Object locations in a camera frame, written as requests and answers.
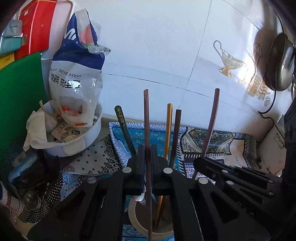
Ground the white crumpled tissue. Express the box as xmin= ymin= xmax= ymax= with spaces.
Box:
xmin=23 ymin=108 xmax=59 ymax=151

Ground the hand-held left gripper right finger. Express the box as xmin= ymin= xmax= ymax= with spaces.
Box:
xmin=150 ymin=145 xmax=271 ymax=241

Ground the dark green chopstick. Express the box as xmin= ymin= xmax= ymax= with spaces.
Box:
xmin=114 ymin=105 xmax=137 ymax=159

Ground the paper roll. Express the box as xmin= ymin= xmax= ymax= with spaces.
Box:
xmin=0 ymin=180 xmax=25 ymax=213

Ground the black power cable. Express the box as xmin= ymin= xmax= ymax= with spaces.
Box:
xmin=257 ymin=0 xmax=288 ymax=120

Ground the dark brown chopstick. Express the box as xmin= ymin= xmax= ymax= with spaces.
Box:
xmin=143 ymin=89 xmax=153 ymax=241

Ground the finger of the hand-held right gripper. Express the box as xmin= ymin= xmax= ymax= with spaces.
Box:
xmin=217 ymin=177 xmax=280 ymax=209
xmin=193 ymin=157 xmax=283 ymax=184

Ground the reddish brown chopstick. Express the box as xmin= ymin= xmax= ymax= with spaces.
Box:
xmin=193 ymin=88 xmax=220 ymax=179

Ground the red tin box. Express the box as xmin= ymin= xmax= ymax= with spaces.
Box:
xmin=14 ymin=0 xmax=57 ymax=60

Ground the black dotted cloth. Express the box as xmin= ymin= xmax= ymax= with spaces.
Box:
xmin=18 ymin=171 xmax=63 ymax=223

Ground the yellow flat box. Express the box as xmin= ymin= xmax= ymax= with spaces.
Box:
xmin=0 ymin=53 xmax=16 ymax=70

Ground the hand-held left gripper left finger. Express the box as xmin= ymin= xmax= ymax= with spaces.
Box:
xmin=26 ymin=145 xmax=146 ymax=241

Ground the patterned blue table mat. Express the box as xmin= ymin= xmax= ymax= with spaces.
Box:
xmin=61 ymin=122 xmax=259 ymax=241

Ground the black wok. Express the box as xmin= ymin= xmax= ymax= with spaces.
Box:
xmin=266 ymin=32 xmax=296 ymax=91

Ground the blue white plastic bag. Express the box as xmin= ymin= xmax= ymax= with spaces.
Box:
xmin=49 ymin=9 xmax=111 ymax=127

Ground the small steel jar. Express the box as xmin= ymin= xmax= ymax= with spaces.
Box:
xmin=24 ymin=189 xmax=41 ymax=210

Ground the green box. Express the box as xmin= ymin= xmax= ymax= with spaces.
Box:
xmin=0 ymin=51 xmax=49 ymax=160

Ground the white ceramic cup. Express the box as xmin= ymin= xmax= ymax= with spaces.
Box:
xmin=128 ymin=194 xmax=174 ymax=241

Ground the teal tissue box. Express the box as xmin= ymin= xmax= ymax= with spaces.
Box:
xmin=0 ymin=20 xmax=24 ymax=56

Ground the white plastic bowl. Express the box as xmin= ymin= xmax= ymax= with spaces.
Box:
xmin=43 ymin=100 xmax=103 ymax=157

